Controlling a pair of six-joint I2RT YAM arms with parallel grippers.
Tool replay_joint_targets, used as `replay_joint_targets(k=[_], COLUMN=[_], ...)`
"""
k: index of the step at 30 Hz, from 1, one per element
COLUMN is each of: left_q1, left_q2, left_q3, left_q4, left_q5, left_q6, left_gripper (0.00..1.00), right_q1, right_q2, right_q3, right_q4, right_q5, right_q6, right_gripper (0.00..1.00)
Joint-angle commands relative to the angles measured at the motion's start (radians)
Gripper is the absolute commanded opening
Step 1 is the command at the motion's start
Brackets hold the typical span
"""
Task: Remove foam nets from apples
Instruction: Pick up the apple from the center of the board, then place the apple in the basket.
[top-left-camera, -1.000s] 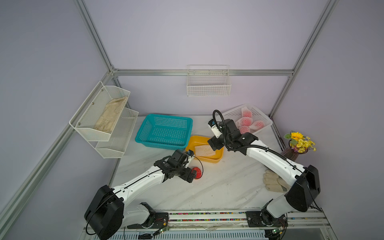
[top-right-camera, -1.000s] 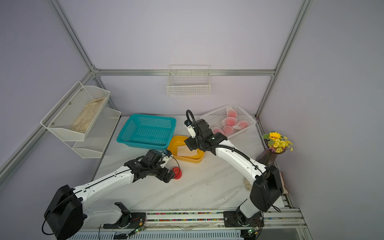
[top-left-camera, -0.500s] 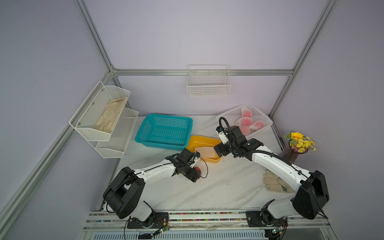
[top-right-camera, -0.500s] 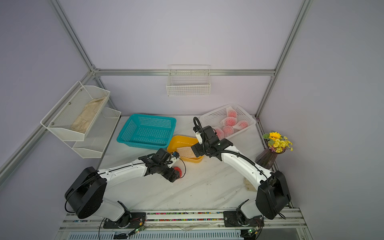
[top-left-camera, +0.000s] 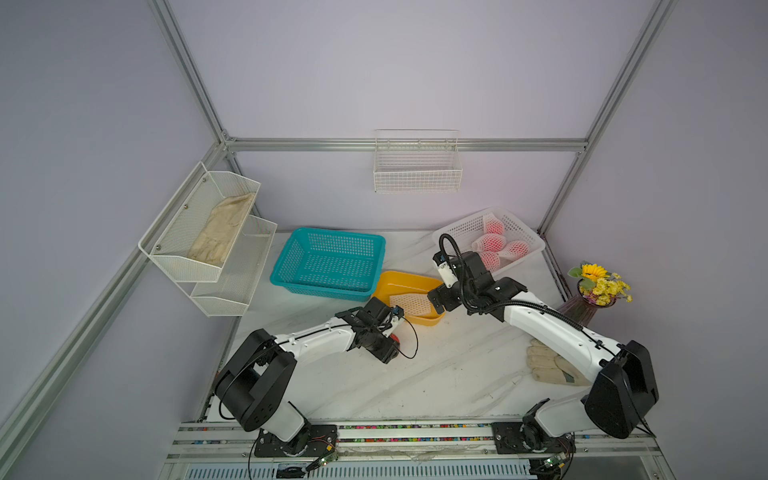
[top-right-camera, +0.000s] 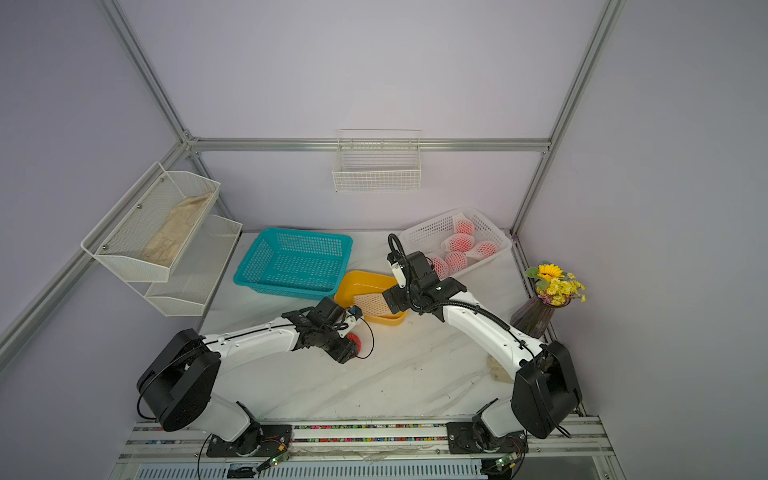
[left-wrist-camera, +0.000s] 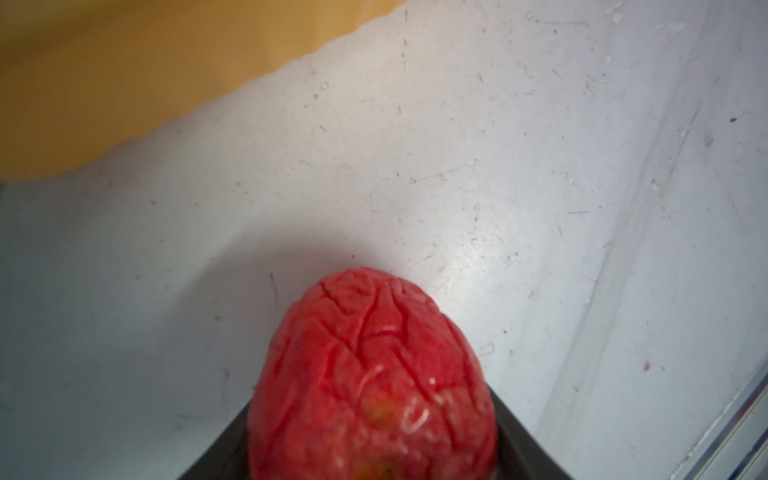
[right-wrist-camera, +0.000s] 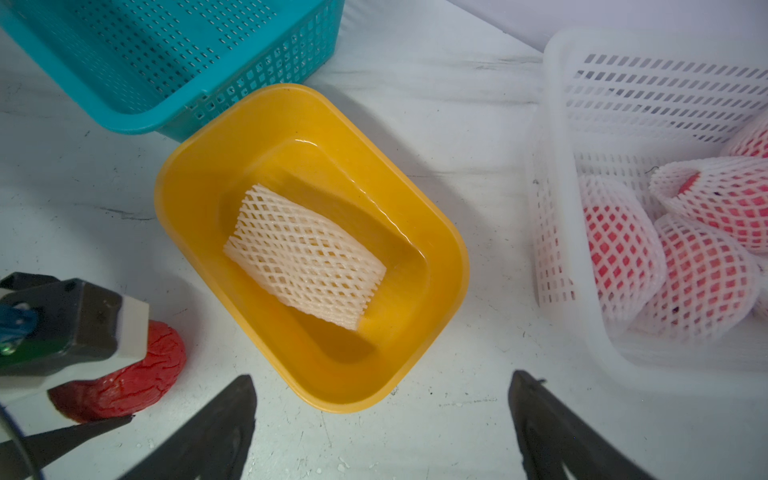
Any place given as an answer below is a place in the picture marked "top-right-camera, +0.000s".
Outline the netted red apple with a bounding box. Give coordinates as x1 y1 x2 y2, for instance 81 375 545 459
347 333 362 354
428 255 450 280

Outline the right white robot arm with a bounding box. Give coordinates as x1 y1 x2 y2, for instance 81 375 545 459
383 251 582 439

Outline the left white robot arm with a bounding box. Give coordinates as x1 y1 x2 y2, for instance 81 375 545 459
137 297 364 456

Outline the netted apple left back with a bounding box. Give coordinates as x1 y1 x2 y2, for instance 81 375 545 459
444 251 468 275

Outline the netted apple centre back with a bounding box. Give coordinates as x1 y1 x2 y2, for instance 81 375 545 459
441 233 476 253

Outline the white plastic perforated basket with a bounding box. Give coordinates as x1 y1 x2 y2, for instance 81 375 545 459
399 207 512 277

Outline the teal plastic perforated basket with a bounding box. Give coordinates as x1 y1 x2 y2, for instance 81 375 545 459
233 228 353 300

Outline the netted apple right side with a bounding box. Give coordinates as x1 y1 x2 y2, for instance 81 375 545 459
465 240 499 262

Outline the dark glass vase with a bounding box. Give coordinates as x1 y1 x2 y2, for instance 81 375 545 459
511 296 560 338

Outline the yellow flower bouquet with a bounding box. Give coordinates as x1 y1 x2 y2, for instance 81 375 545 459
525 263 587 308

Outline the beige cloth in shelf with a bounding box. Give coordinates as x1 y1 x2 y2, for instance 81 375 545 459
141 193 213 267

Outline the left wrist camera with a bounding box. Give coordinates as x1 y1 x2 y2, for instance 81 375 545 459
337 305 364 336

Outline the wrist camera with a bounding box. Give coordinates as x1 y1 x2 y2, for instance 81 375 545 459
387 251 406 287
337 305 364 336

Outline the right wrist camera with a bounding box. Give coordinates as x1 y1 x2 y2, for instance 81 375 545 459
387 251 406 287

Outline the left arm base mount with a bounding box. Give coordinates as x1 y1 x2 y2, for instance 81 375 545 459
206 402 293 458

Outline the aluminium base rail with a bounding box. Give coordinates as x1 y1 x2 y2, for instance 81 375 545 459
110 415 625 479

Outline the white wire wall basket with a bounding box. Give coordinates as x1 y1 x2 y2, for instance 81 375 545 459
332 129 422 194

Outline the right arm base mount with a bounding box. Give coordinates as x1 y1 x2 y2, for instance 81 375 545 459
446 399 526 454

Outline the white two-tier wire shelf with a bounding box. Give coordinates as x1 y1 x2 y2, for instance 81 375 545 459
81 162 242 317

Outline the aluminium frame structure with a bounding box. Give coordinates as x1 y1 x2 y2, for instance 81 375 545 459
1 1 625 375

